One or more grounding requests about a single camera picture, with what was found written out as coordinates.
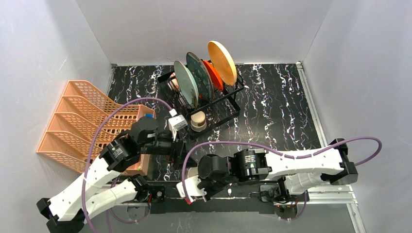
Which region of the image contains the black wire dish rack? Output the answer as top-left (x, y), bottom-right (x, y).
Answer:
top-left (157, 68), bottom-right (244, 140)

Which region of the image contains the stainless steel cup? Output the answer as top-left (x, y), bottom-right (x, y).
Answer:
top-left (190, 111), bottom-right (207, 132)

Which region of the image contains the dark teal plate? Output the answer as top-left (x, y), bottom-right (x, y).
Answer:
top-left (186, 52), bottom-right (214, 101)

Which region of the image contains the pink mug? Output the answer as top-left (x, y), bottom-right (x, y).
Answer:
top-left (187, 167), bottom-right (198, 178)

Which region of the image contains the yellow plate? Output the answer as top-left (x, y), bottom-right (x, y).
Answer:
top-left (207, 41), bottom-right (238, 86)

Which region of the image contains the orange patterned bowl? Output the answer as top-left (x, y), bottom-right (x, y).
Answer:
top-left (168, 72), bottom-right (180, 93)

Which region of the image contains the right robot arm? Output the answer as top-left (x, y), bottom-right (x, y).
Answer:
top-left (186, 145), bottom-right (359, 201)

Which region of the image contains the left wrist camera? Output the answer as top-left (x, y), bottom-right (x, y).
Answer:
top-left (168, 115), bottom-right (188, 141)

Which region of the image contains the orange file organizer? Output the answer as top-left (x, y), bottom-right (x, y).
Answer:
top-left (37, 81), bottom-right (154, 173)

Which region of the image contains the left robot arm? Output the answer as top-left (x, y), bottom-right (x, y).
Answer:
top-left (36, 115), bottom-right (187, 233)

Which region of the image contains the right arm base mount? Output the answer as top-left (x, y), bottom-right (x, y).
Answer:
top-left (249, 183), bottom-right (309, 221)

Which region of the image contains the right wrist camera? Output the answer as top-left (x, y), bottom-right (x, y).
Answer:
top-left (185, 175), bottom-right (207, 204)

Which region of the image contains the mint green flower plate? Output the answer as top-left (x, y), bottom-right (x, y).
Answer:
top-left (173, 60), bottom-right (199, 108)

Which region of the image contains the orange red plate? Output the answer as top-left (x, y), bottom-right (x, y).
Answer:
top-left (203, 60), bottom-right (223, 91)

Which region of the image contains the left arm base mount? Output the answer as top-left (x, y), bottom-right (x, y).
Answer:
top-left (120, 174), bottom-right (166, 204)

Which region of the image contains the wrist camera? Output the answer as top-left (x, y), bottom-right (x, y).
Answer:
top-left (168, 115), bottom-right (188, 141)
top-left (185, 175), bottom-right (207, 204)

